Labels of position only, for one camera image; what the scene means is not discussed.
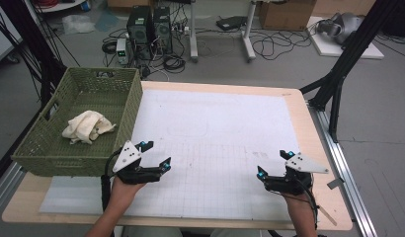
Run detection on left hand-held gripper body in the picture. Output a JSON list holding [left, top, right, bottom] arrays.
[[111, 140, 164, 186]]

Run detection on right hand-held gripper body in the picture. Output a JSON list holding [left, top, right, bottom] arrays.
[[263, 151, 330, 196]]

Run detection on cream egg print cloth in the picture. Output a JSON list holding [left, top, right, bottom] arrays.
[[61, 110, 117, 146]]

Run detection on green woven basket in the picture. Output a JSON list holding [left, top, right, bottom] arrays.
[[11, 66, 144, 178]]

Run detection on person's left hand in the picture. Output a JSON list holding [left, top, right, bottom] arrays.
[[108, 176, 147, 209]]

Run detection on person's right hand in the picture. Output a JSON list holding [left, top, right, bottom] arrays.
[[283, 187, 319, 213]]

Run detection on thin wooden stick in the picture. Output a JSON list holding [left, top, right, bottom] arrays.
[[316, 203, 339, 227]]

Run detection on white grid mat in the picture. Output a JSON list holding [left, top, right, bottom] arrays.
[[39, 88, 322, 223]]

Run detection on grey power supply unit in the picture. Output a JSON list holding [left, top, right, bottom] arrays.
[[116, 38, 130, 65]]

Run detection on white floor board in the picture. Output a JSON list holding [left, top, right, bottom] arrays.
[[306, 16, 385, 60]]

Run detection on large black computer tower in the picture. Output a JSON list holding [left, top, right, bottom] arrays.
[[125, 5, 154, 61]]

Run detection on slim black computer tower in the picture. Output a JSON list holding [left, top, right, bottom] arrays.
[[152, 6, 174, 55]]

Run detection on white desk leg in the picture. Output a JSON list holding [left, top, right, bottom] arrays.
[[241, 0, 258, 63], [189, 0, 200, 63]]

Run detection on grey helmet-like device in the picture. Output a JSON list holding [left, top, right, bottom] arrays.
[[316, 12, 365, 45]]

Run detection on clear plastic bag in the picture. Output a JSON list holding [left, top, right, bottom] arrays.
[[61, 14, 97, 36]]

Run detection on brown cardboard box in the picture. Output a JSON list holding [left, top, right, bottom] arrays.
[[258, 0, 317, 32]]

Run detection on flat black device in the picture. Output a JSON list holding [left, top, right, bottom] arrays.
[[215, 15, 248, 32]]

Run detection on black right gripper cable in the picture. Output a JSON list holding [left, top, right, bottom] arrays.
[[293, 177, 320, 230]]

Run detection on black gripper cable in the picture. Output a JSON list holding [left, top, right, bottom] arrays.
[[101, 148, 123, 211], [293, 177, 320, 230]]

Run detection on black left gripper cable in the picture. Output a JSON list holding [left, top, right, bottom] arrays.
[[101, 148, 123, 211]]

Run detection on small grey metal bracket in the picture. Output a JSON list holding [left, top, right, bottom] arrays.
[[326, 177, 346, 191]]

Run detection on aluminium rail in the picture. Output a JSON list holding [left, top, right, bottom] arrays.
[[308, 104, 378, 237], [0, 162, 26, 215]]

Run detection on coil of black cable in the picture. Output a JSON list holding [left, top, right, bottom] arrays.
[[162, 53, 187, 74]]

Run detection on loose black floor cables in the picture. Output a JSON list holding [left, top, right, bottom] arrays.
[[249, 29, 313, 61]]

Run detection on black metal frame stand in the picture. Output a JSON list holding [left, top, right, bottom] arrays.
[[0, 0, 69, 107], [298, 0, 401, 143]]

